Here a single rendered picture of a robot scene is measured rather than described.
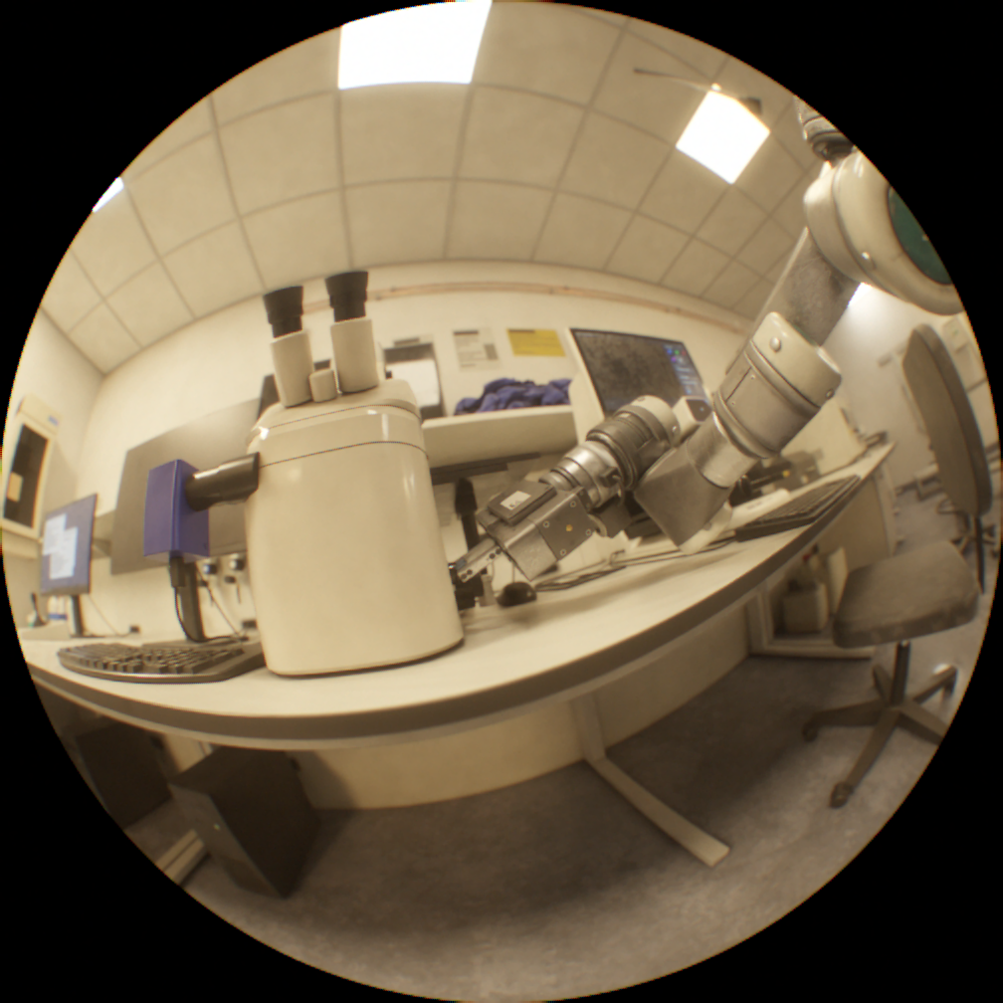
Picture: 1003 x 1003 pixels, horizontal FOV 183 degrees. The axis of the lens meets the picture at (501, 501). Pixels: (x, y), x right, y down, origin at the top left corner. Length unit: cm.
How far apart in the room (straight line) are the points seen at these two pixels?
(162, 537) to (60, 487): 268
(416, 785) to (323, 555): 111
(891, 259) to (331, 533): 40
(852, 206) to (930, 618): 70
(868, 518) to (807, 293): 216
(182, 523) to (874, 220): 52
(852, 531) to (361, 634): 250
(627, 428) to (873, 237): 30
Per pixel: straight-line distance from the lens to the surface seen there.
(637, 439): 36
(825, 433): 227
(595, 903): 91
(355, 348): 34
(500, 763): 124
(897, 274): 22
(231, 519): 68
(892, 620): 80
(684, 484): 33
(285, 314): 36
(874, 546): 248
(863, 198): 21
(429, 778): 126
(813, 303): 36
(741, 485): 50
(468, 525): 49
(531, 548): 27
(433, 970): 91
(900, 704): 113
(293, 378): 36
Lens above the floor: 81
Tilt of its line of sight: 13 degrees up
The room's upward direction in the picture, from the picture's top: 14 degrees counter-clockwise
